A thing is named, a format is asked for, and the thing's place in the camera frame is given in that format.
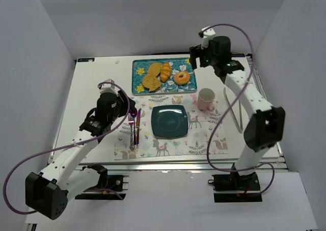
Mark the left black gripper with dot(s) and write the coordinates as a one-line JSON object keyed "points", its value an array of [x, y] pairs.
{"points": [[129, 106]]}

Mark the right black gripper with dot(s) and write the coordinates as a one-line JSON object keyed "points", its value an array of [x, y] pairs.
{"points": [[194, 55]]}

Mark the toast slice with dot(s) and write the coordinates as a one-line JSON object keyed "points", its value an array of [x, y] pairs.
{"points": [[151, 82], [155, 69]]}

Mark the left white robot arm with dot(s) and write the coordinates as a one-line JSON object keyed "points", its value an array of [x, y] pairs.
{"points": [[49, 191]]}

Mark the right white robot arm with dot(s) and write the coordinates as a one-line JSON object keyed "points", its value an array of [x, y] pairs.
{"points": [[266, 122]]}

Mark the bread roll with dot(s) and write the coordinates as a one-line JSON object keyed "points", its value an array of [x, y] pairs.
{"points": [[165, 72]]}

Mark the glazed donut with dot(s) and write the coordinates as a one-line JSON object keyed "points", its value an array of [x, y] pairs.
{"points": [[182, 78]]}

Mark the iridescent fork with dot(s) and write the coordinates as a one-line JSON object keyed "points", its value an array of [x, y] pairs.
{"points": [[131, 123]]}

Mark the iridescent knife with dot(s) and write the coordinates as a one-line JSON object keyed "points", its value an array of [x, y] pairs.
{"points": [[137, 128]]}

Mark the pink mug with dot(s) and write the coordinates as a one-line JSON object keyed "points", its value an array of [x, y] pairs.
{"points": [[206, 98]]}

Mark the animal print placemat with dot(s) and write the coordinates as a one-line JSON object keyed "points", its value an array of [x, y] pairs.
{"points": [[200, 127]]}

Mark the teal floral tray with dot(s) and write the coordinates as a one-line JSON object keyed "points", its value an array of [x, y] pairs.
{"points": [[139, 70]]}

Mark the dark teal square plate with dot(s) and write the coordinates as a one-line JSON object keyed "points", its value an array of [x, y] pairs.
{"points": [[169, 121]]}

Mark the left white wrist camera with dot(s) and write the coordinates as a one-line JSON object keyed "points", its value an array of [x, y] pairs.
{"points": [[107, 87]]}

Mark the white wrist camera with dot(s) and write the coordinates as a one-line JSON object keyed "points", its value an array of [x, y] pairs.
{"points": [[206, 34], [107, 87]]}

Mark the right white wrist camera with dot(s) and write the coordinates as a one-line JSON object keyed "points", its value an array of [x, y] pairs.
{"points": [[206, 34]]}

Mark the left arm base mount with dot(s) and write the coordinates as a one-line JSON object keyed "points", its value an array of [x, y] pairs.
{"points": [[114, 187]]}

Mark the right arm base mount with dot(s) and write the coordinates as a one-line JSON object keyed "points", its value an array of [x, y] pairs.
{"points": [[233, 188]]}

